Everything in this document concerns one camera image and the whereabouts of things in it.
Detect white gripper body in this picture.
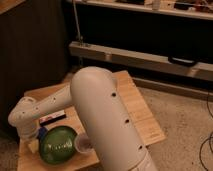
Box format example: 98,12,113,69
19,123,38,141

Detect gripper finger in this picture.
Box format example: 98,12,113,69
37,128,47,140

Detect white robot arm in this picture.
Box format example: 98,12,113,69
8,67,157,171

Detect green ceramic bowl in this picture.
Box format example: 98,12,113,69
39,125,77,165

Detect black and white box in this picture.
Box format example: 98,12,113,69
39,110,66,126

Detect clear plastic cup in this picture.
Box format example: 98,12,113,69
74,133,93,155

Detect metal stand pole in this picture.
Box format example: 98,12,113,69
72,0,83,46

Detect wooden shelf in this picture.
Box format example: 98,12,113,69
75,0,213,21

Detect grey case with handle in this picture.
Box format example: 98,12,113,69
69,41,213,81

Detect black cables on floor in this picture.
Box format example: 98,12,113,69
198,93,213,163

